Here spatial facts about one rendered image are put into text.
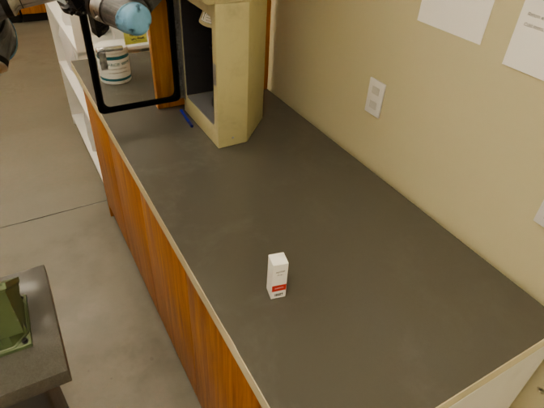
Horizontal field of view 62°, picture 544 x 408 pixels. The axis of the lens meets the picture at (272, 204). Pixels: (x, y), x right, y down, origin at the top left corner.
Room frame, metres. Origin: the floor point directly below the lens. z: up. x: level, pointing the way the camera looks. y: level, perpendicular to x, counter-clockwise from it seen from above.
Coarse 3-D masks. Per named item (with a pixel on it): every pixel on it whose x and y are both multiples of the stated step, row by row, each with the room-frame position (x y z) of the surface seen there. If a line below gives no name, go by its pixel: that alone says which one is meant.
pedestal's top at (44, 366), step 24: (24, 288) 0.68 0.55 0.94; (48, 288) 0.69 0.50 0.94; (48, 312) 0.62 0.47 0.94; (48, 336) 0.56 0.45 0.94; (0, 360) 0.50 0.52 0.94; (24, 360) 0.50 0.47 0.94; (48, 360) 0.50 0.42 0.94; (0, 384) 0.45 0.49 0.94; (24, 384) 0.45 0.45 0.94; (48, 384) 0.47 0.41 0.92
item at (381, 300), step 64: (128, 128) 1.45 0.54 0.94; (192, 128) 1.48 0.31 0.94; (256, 128) 1.51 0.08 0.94; (192, 192) 1.09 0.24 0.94; (256, 192) 1.11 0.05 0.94; (320, 192) 1.13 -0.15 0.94; (384, 192) 1.15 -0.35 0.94; (192, 256) 0.82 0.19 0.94; (256, 256) 0.83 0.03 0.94; (320, 256) 0.85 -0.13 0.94; (384, 256) 0.86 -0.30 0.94; (448, 256) 0.88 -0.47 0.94; (256, 320) 0.63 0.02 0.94; (320, 320) 0.65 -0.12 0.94; (384, 320) 0.66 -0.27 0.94; (448, 320) 0.67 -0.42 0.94; (512, 320) 0.68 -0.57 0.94; (256, 384) 0.48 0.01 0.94; (320, 384) 0.49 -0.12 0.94; (384, 384) 0.50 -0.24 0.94; (448, 384) 0.51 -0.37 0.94
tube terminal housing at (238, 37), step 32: (192, 0) 1.50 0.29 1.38; (224, 0) 1.36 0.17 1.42; (256, 0) 1.47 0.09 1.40; (224, 32) 1.36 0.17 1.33; (256, 32) 1.48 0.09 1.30; (224, 64) 1.36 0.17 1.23; (256, 64) 1.49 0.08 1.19; (224, 96) 1.36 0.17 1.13; (256, 96) 1.50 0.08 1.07; (224, 128) 1.36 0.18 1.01
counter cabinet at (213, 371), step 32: (96, 128) 1.90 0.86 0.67; (128, 192) 1.46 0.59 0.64; (128, 224) 1.59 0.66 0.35; (160, 256) 1.13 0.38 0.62; (160, 288) 1.19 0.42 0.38; (192, 288) 0.86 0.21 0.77; (192, 320) 0.88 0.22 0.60; (192, 352) 0.91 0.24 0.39; (224, 352) 0.68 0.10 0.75; (192, 384) 0.94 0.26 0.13; (224, 384) 0.68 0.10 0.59; (512, 384) 0.62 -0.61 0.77
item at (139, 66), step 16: (160, 16) 1.58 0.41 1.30; (112, 32) 1.49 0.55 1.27; (160, 32) 1.57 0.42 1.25; (96, 48) 1.46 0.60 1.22; (112, 48) 1.48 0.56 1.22; (128, 48) 1.51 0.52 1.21; (144, 48) 1.54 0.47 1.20; (160, 48) 1.57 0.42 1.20; (96, 64) 1.45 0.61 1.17; (112, 64) 1.48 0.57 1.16; (128, 64) 1.51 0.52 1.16; (144, 64) 1.54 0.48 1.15; (160, 64) 1.57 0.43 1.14; (112, 80) 1.47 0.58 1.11; (128, 80) 1.50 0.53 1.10; (144, 80) 1.53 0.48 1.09; (160, 80) 1.56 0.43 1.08; (112, 96) 1.47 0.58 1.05; (128, 96) 1.50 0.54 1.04; (144, 96) 1.53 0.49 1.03; (160, 96) 1.56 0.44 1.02
